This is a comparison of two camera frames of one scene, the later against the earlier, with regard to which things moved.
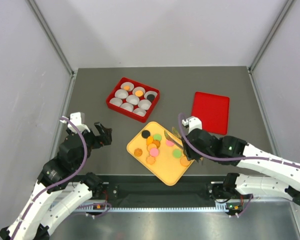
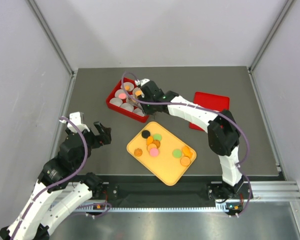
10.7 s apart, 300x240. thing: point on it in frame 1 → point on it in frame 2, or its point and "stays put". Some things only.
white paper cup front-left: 116,101 stays put
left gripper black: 105,138 stays put
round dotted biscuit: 139,93 stays put
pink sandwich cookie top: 169,143 → 122,95
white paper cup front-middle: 127,106 stays put
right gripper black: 188,147 → 147,110
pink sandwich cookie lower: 154,152 stays put
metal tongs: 173,139 → 135,103
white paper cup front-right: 140,112 stays put
